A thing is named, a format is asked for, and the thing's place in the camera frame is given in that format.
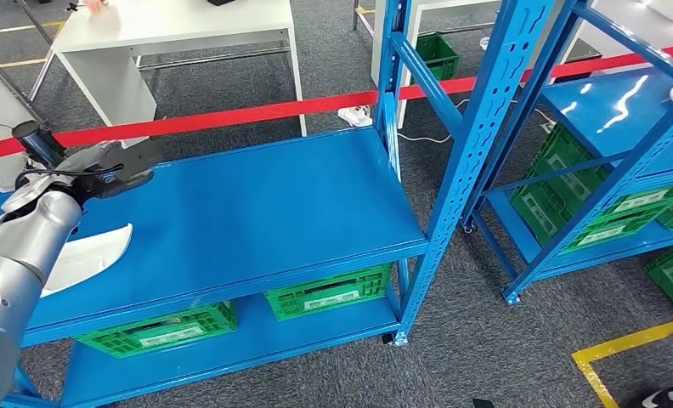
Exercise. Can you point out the black device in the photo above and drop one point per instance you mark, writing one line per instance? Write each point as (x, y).
(221, 3)

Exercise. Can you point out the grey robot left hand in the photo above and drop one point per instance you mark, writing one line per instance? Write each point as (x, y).
(91, 156)

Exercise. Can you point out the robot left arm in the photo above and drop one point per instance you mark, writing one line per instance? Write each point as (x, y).
(15, 270)

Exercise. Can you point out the red barrier belt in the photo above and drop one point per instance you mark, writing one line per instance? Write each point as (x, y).
(229, 116)

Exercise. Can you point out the steel tube frame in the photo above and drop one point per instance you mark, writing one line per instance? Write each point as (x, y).
(10, 83)

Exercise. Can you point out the steel crossbar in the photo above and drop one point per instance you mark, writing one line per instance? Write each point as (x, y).
(218, 56)

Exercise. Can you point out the crumpled clear plastic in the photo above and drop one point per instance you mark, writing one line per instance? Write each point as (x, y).
(485, 44)

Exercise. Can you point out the pink object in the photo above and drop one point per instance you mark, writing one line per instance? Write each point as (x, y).
(95, 5)

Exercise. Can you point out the person's foot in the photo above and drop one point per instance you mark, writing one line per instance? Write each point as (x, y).
(668, 398)

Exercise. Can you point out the black stanchion post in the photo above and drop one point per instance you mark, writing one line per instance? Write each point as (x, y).
(35, 141)

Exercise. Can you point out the blue metal shelf rack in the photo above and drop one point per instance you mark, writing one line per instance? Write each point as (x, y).
(595, 124)
(257, 214)

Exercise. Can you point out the white power strip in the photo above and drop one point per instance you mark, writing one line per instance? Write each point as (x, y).
(354, 117)

